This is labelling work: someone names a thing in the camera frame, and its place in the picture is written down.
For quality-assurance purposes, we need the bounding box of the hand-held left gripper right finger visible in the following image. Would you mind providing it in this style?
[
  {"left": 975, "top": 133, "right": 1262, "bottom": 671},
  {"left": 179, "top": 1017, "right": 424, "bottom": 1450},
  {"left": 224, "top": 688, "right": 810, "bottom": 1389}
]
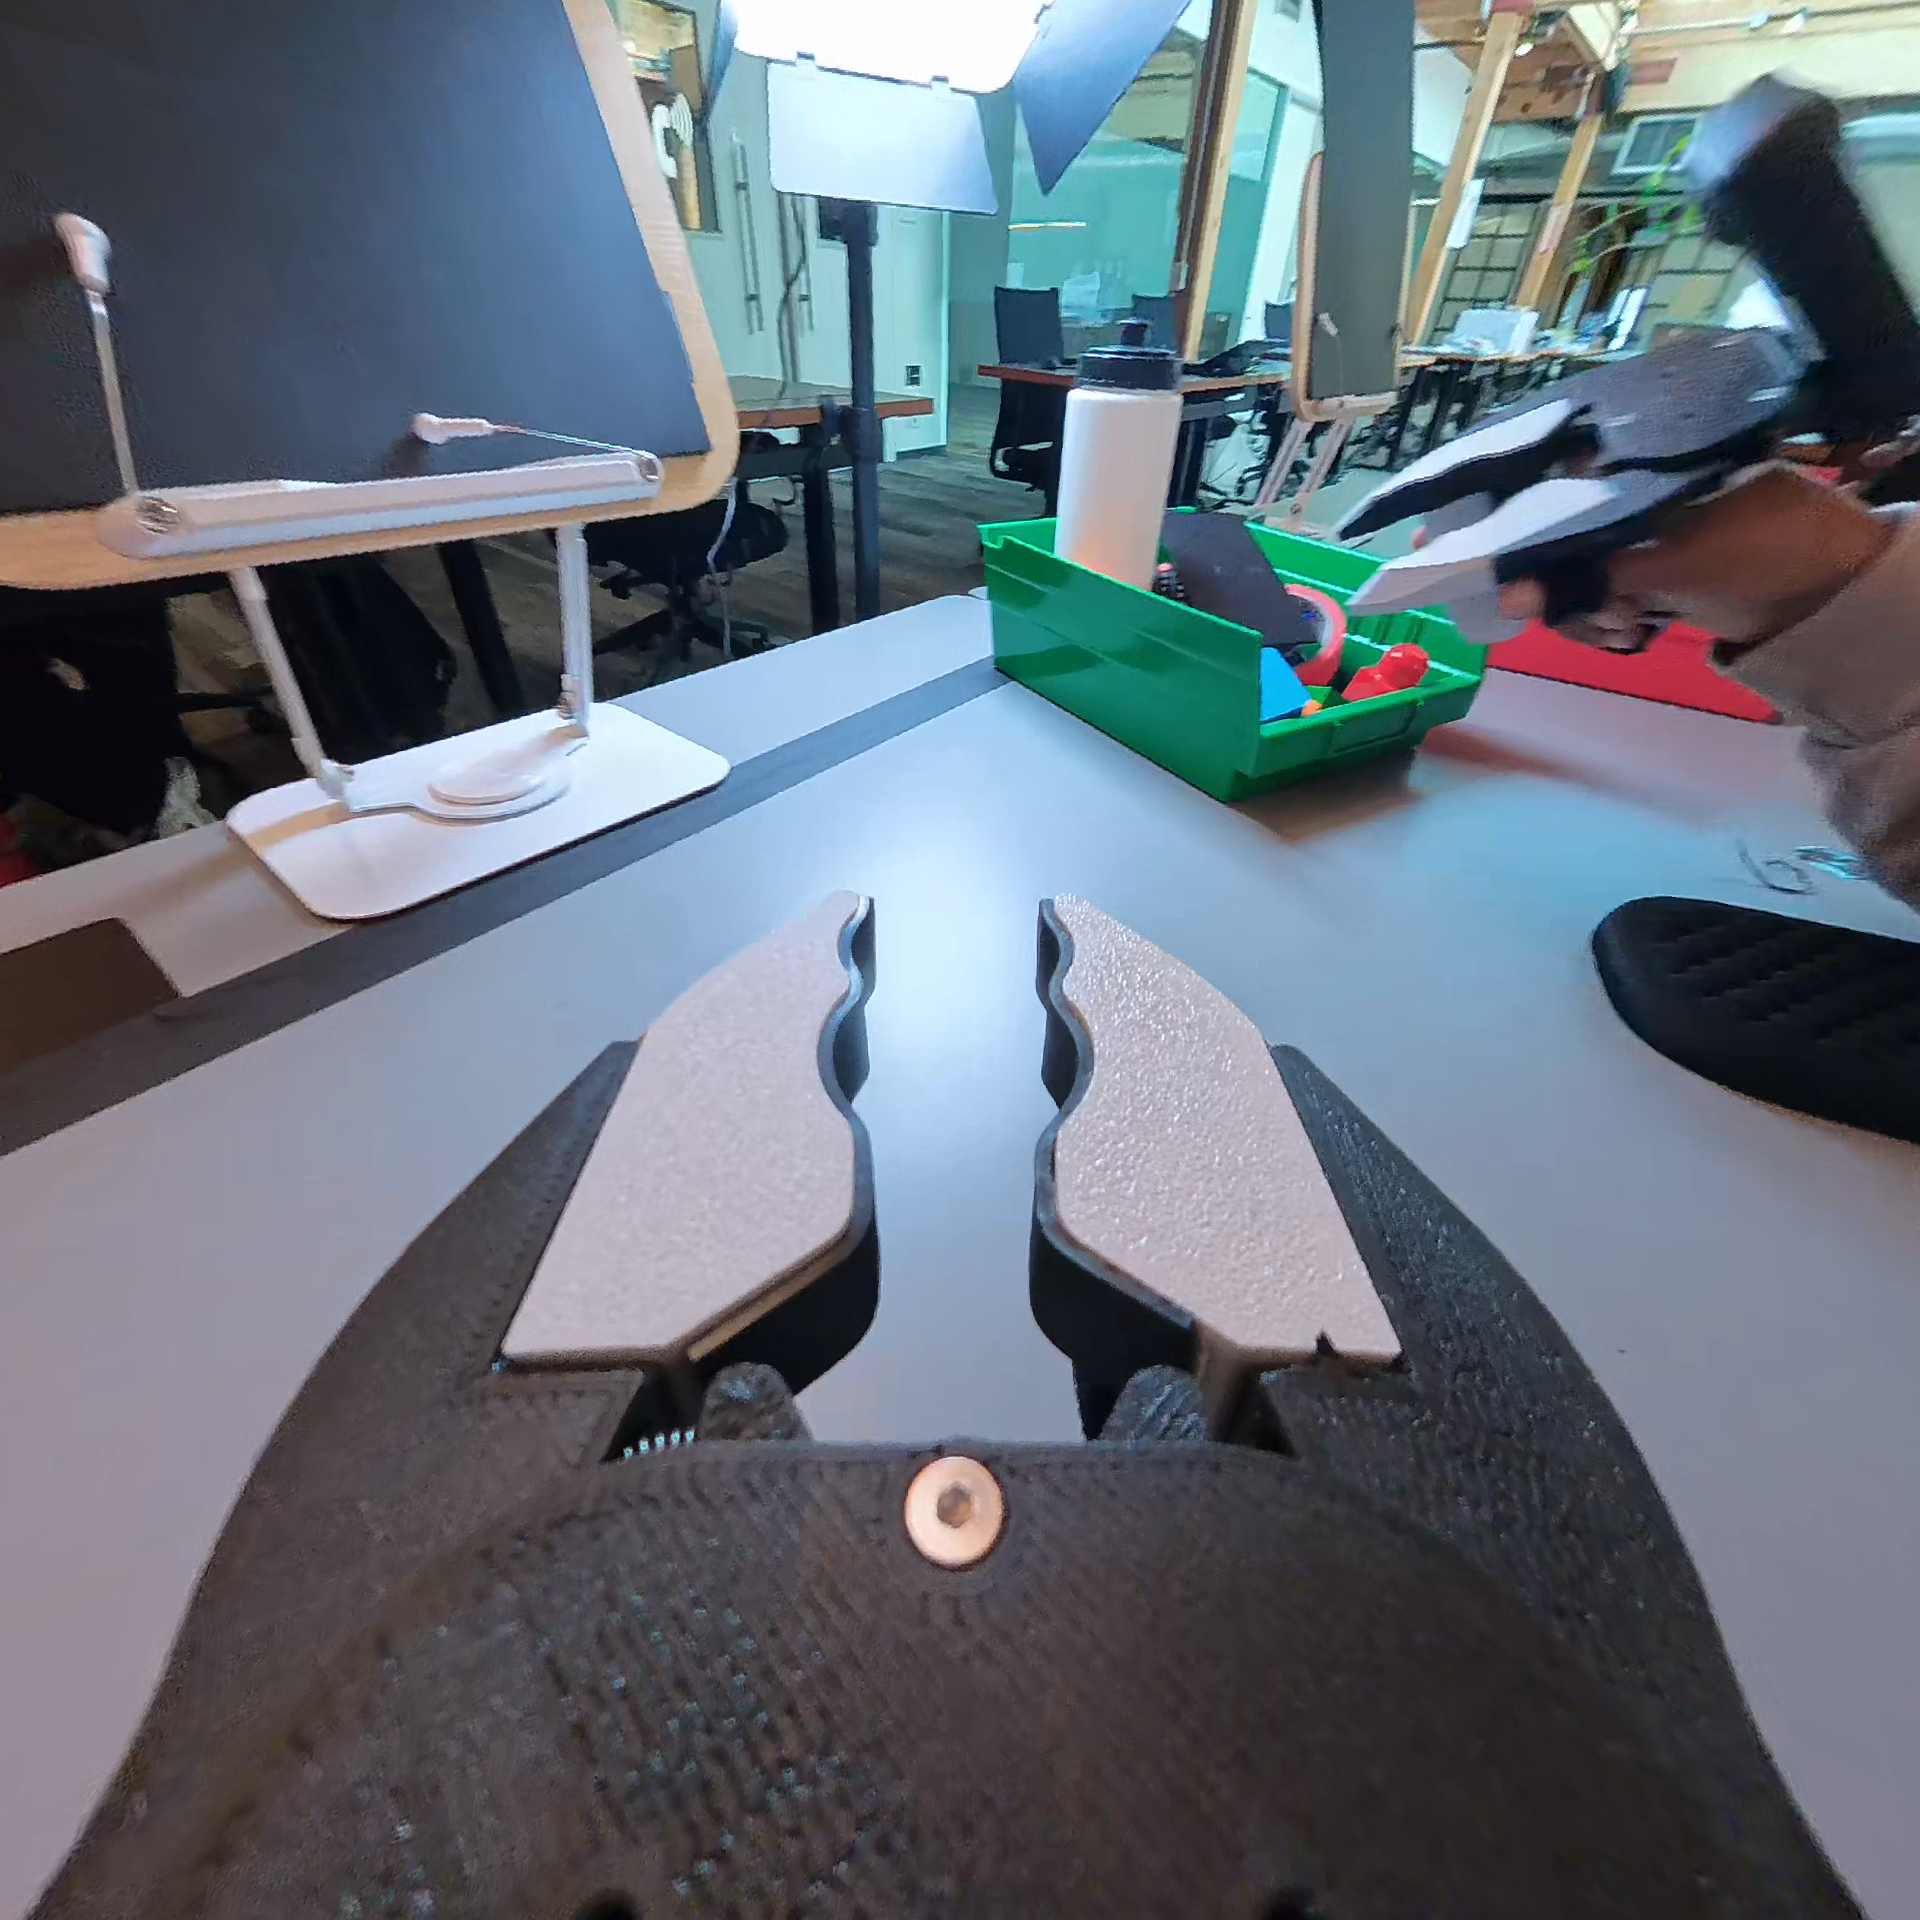
[{"left": 1030, "top": 895, "right": 1407, "bottom": 1420}]

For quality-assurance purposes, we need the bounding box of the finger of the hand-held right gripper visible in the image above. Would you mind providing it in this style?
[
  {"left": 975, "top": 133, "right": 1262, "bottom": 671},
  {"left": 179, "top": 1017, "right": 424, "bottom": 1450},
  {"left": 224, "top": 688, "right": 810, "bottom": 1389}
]
[
  {"left": 1335, "top": 402, "right": 1598, "bottom": 544},
  {"left": 1344, "top": 476, "right": 1667, "bottom": 644}
]

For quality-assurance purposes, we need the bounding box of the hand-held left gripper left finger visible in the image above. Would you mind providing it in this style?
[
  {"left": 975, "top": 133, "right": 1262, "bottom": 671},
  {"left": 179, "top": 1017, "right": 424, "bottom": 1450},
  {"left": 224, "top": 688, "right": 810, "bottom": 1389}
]
[{"left": 502, "top": 893, "right": 882, "bottom": 1394}]

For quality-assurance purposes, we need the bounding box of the green plastic bin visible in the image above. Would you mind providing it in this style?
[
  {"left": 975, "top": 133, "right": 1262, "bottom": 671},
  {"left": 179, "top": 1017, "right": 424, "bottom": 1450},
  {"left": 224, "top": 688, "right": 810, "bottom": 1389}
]
[{"left": 980, "top": 516, "right": 1484, "bottom": 804}]

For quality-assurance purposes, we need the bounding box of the person's right forearm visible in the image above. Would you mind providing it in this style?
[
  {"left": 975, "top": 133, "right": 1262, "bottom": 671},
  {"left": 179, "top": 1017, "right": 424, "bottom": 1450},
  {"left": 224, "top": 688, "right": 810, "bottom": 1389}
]
[{"left": 1718, "top": 503, "right": 1920, "bottom": 908}]

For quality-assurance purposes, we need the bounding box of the person's right hand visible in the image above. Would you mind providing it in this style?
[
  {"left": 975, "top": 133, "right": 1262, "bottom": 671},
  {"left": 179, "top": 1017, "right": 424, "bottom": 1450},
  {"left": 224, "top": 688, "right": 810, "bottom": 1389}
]
[{"left": 1606, "top": 465, "right": 1891, "bottom": 650}]

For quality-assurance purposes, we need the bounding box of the green potted plant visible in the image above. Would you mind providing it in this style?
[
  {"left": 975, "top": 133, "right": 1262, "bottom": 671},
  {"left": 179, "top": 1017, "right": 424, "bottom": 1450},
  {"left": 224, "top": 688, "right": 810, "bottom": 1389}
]
[{"left": 1574, "top": 158, "right": 1703, "bottom": 310}]

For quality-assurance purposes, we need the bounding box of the red plastic bin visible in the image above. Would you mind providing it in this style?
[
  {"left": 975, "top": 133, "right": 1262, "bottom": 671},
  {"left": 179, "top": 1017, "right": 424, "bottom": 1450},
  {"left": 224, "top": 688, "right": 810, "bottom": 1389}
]
[{"left": 1484, "top": 614, "right": 1779, "bottom": 725}]

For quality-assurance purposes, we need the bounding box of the black flat pad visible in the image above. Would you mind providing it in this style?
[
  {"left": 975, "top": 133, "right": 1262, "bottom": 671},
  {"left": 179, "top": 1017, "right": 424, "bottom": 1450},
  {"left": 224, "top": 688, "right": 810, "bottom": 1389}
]
[{"left": 1162, "top": 512, "right": 1322, "bottom": 654}]

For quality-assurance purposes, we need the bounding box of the white bottle black lid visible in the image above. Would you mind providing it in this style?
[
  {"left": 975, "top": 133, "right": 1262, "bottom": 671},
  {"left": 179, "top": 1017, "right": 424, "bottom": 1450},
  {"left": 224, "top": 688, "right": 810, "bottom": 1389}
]
[{"left": 1055, "top": 319, "right": 1187, "bottom": 593}]

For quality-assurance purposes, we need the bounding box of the black office chair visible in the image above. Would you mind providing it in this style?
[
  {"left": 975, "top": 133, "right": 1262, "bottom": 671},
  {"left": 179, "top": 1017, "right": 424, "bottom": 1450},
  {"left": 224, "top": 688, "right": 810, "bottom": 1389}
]
[{"left": 989, "top": 284, "right": 1069, "bottom": 490}]

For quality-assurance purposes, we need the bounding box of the black light stand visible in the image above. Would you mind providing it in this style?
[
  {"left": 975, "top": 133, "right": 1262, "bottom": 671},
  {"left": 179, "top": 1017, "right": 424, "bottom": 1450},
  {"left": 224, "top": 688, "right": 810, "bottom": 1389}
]
[{"left": 832, "top": 201, "right": 892, "bottom": 623}]

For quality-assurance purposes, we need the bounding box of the wooden office desk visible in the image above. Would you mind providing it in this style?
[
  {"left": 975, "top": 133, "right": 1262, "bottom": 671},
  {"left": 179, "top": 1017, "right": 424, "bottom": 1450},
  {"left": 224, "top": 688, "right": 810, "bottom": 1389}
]
[{"left": 729, "top": 374, "right": 941, "bottom": 632}]

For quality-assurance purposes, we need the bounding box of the studio light panel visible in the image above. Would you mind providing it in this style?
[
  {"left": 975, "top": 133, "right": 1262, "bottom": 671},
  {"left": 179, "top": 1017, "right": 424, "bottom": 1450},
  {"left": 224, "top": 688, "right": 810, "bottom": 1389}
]
[{"left": 717, "top": 0, "right": 1202, "bottom": 218}]

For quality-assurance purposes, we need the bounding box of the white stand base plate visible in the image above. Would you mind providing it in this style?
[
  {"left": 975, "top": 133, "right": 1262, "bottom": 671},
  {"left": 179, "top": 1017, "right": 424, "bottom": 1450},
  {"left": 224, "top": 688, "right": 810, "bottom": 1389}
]
[{"left": 224, "top": 705, "right": 730, "bottom": 920}]

